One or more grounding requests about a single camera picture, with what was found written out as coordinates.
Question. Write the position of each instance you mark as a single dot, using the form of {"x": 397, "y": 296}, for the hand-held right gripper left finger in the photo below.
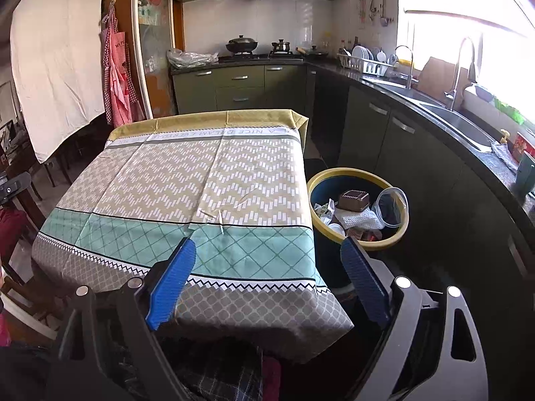
{"x": 173, "y": 284}

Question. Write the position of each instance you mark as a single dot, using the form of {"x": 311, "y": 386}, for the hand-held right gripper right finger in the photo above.
{"x": 361, "y": 280}

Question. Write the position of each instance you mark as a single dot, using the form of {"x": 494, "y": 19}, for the blue bin with yellow rim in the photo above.
{"x": 326, "y": 259}

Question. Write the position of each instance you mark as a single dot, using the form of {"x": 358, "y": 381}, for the white paper towel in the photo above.
{"x": 359, "y": 219}

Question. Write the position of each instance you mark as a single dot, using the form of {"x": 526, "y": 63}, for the clear plastic container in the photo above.
{"x": 391, "y": 209}

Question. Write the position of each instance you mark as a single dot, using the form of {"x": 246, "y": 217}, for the brown plastic tray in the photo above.
{"x": 354, "y": 200}

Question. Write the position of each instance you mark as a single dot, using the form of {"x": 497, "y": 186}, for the person's left forearm pink sleeve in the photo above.
{"x": 3, "y": 330}

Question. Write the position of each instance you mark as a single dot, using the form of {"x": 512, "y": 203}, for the maroon cloth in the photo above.
{"x": 12, "y": 234}

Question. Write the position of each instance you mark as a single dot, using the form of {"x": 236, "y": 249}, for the dark wooden chair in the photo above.
{"x": 71, "y": 154}

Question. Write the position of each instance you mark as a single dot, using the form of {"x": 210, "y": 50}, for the dark plaid cloth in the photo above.
{"x": 221, "y": 376}

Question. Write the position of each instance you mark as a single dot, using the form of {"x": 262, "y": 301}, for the patterned tablecloth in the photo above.
{"x": 188, "y": 175}

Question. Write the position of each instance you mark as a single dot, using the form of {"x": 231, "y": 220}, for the white hanging sheet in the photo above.
{"x": 54, "y": 71}

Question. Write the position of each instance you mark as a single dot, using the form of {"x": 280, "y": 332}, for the dark green base cabinets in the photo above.
{"x": 418, "y": 163}

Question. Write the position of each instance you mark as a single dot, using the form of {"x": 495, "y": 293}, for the red checked apron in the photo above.
{"x": 119, "y": 79}

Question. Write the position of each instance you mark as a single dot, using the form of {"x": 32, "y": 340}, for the dark kitchen counter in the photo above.
{"x": 480, "y": 163}

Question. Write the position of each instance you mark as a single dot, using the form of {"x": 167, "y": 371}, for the steel kitchen sink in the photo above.
{"x": 455, "y": 119}

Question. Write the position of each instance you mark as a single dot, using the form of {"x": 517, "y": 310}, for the grey dishcloth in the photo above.
{"x": 505, "y": 154}

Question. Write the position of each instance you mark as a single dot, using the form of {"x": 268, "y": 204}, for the dark green cup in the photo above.
{"x": 524, "y": 179}

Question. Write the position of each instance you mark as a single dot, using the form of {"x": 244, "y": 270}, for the glass sliding door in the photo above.
{"x": 154, "y": 50}

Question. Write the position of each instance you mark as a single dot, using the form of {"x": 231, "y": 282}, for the green drawer cabinet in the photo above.
{"x": 238, "y": 87}

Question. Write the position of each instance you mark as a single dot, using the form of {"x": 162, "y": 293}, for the red packet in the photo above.
{"x": 526, "y": 146}

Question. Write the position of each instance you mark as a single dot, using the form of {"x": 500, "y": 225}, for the white dish rack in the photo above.
{"x": 368, "y": 66}

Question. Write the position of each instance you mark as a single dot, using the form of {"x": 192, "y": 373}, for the clear plastic bag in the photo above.
{"x": 192, "y": 58}

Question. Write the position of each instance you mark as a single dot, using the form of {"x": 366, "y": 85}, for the small steel faucet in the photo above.
{"x": 409, "y": 62}

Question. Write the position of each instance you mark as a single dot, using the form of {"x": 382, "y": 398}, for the tall steel faucet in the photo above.
{"x": 455, "y": 71}

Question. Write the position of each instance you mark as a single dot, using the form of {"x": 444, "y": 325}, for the black frying pan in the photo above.
{"x": 315, "y": 52}

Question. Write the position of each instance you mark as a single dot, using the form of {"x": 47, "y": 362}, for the condiment bottles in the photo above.
{"x": 349, "y": 46}

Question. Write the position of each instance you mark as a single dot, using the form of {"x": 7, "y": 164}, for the gas stove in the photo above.
{"x": 259, "y": 56}

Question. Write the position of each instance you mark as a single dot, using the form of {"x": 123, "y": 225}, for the dark cooking pot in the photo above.
{"x": 281, "y": 46}

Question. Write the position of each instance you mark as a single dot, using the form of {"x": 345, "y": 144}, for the black wok with lid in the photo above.
{"x": 241, "y": 45}

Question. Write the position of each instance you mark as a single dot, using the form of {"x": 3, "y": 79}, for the hanging kitchen utensils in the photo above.
{"x": 376, "y": 10}

